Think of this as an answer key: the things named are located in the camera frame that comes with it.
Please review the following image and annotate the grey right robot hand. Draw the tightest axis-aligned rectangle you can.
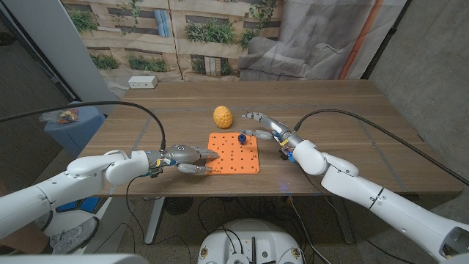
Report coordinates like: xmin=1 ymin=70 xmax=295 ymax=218
xmin=240 ymin=111 xmax=305 ymax=150

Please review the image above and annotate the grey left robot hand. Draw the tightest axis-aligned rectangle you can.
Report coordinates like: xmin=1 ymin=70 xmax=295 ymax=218
xmin=146 ymin=144 xmax=221 ymax=175

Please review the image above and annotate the orange peg board toy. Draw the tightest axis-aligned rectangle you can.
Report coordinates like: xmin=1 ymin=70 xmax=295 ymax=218
xmin=204 ymin=131 xmax=261 ymax=176

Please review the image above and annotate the yellow toy pineapple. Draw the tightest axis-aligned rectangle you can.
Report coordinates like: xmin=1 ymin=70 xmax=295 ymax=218
xmin=213 ymin=105 xmax=234 ymax=129

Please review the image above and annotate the black round floor fan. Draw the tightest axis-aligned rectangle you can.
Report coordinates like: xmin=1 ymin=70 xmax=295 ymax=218
xmin=163 ymin=197 xmax=194 ymax=216

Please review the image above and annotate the white table leg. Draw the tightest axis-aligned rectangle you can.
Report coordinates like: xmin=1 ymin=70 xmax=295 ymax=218
xmin=144 ymin=197 xmax=166 ymax=246

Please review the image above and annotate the white power strip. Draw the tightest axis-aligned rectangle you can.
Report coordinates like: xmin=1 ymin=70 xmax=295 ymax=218
xmin=127 ymin=75 xmax=159 ymax=89

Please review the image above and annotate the blue stool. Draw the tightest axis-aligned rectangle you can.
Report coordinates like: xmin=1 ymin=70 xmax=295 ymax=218
xmin=43 ymin=100 xmax=106 ymax=158

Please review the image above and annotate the white robot torso base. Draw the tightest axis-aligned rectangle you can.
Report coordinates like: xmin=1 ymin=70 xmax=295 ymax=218
xmin=196 ymin=218 xmax=305 ymax=264

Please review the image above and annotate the grey table leg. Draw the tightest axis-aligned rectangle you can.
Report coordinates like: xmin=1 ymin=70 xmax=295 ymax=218
xmin=331 ymin=197 xmax=355 ymax=246

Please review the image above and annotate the blue floor mat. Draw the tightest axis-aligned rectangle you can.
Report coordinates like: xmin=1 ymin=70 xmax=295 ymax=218
xmin=56 ymin=197 xmax=100 ymax=214

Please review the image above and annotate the plastic bag of toys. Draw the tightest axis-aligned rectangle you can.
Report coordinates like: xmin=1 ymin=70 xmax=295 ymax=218
xmin=38 ymin=107 xmax=80 ymax=125

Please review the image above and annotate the printed fabric backdrop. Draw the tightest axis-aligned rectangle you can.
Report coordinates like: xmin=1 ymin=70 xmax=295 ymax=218
xmin=60 ymin=0 xmax=408 ymax=98

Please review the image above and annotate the grey sneaker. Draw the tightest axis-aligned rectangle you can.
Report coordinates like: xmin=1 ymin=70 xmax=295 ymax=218
xmin=49 ymin=216 xmax=100 ymax=254

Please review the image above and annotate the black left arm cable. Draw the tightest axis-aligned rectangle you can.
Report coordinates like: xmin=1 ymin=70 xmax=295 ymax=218
xmin=0 ymin=100 xmax=166 ymax=151

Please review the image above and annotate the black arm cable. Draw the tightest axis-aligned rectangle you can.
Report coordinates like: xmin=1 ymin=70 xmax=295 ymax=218
xmin=0 ymin=100 xmax=166 ymax=151
xmin=292 ymin=109 xmax=469 ymax=187

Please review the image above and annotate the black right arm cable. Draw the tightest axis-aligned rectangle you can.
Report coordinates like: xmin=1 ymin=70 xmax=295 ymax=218
xmin=292 ymin=109 xmax=469 ymax=187

